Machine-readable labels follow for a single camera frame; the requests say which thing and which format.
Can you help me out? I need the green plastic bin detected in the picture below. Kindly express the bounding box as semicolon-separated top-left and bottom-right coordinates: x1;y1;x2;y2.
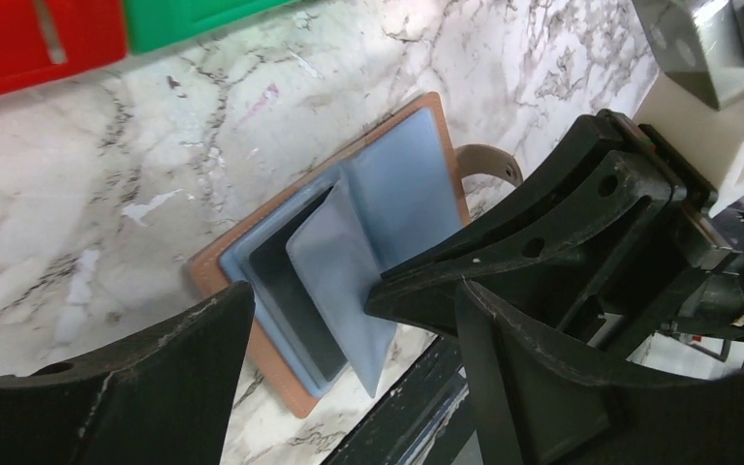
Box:
123;0;289;54

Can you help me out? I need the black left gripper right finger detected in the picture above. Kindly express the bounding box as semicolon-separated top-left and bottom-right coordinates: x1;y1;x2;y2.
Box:
454;281;744;464

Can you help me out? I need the left red plastic bin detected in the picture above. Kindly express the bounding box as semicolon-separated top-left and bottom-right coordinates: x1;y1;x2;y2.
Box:
0;1;127;95

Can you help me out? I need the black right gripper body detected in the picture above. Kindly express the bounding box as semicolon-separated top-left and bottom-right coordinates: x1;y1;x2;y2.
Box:
564;109;744;356

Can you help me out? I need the tan leather card holder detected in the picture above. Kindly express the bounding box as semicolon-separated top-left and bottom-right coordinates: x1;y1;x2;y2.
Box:
185;90;525;420

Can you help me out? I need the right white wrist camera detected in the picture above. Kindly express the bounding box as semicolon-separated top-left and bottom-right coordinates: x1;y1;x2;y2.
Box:
634;1;744;217

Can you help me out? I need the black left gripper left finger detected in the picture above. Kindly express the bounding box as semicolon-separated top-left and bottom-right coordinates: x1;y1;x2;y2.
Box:
0;282;255;464

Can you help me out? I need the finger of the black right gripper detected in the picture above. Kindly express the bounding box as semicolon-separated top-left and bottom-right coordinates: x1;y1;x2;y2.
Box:
384;110;655;280
365;150;672;336

